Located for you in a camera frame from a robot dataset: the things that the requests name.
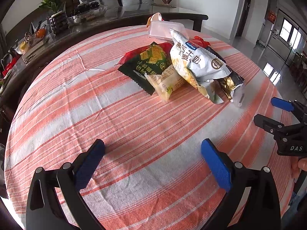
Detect black gold snack bag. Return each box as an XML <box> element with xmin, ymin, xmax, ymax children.
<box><xmin>206</xmin><ymin>46</ymin><xmax>246</xmax><ymax>108</ymax></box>

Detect white milk snack bag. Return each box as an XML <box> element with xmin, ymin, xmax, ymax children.
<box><xmin>170</xmin><ymin>29</ymin><xmax>231</xmax><ymax>104</ymax></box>

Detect red plastic bag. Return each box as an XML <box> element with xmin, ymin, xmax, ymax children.
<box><xmin>189</xmin><ymin>35</ymin><xmax>211</xmax><ymax>48</ymax></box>

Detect yellow bread packet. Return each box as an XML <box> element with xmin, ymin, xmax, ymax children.
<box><xmin>145</xmin><ymin>65</ymin><xmax>186</xmax><ymax>102</ymax></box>

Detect red snack packet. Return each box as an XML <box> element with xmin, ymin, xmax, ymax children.
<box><xmin>118</xmin><ymin>42</ymin><xmax>173</xmax><ymax>65</ymax></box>

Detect dark green cracker packet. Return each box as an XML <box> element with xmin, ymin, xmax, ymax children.
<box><xmin>118</xmin><ymin>42</ymin><xmax>171</xmax><ymax>95</ymax></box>

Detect clear plastic lidded box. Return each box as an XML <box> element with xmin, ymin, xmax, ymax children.
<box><xmin>147</xmin><ymin>21</ymin><xmax>188</xmax><ymax>40</ymax></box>

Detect white red wrapper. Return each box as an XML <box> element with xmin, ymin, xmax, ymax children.
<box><xmin>146</xmin><ymin>12</ymin><xmax>163</xmax><ymax>29</ymax></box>

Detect person's right hand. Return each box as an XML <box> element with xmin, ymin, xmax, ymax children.
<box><xmin>290</xmin><ymin>156</ymin><xmax>307</xmax><ymax>179</ymax></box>

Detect striped orange white tablecloth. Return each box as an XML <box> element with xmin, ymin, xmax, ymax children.
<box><xmin>5</xmin><ymin>25</ymin><xmax>294</xmax><ymax>229</ymax></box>

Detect dark wooden coffee table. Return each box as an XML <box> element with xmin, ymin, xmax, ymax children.
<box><xmin>1</xmin><ymin>5</ymin><xmax>209</xmax><ymax>105</ymax></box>

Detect fruit tray with orange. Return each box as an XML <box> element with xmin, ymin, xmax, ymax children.
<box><xmin>14</xmin><ymin>24</ymin><xmax>48</xmax><ymax>56</ymax></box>

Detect potted green plant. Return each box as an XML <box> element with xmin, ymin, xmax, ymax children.
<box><xmin>39</xmin><ymin>0</ymin><xmax>69</xmax><ymax>35</ymax></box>

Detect glass fruit bowl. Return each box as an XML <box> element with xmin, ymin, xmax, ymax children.
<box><xmin>68</xmin><ymin>1</ymin><xmax>108</xmax><ymax>26</ymax></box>

